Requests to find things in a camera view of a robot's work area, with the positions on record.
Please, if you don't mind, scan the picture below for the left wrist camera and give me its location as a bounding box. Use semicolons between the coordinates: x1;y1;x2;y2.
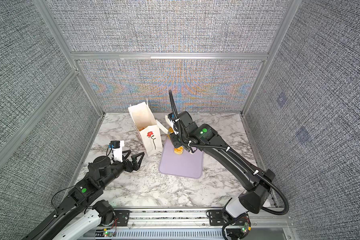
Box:
109;140;125;162

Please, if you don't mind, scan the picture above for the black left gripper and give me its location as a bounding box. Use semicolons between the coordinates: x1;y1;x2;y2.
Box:
101;149;145;189

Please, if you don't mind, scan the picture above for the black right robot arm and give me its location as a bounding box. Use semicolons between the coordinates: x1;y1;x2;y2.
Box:
168;91;290;240

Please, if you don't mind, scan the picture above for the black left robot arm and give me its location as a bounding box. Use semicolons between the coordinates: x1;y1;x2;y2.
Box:
24;150;145;240

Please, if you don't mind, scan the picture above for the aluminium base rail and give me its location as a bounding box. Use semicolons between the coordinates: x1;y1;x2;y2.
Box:
38;206;298;240

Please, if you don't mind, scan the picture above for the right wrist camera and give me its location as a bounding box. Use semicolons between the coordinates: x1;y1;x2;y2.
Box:
165;114;179;135

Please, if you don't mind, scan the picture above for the white paper bag with rose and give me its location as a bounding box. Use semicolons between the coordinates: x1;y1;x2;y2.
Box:
128;102;163;156

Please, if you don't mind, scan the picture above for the striped long bread roll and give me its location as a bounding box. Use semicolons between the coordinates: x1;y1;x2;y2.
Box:
174;147;184;155

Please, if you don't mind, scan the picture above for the lilac plastic tray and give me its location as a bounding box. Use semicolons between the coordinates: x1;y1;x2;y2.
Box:
159;137;204;179

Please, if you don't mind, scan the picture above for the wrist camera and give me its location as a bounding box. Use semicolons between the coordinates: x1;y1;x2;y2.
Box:
109;140;125;162
165;114;179;135

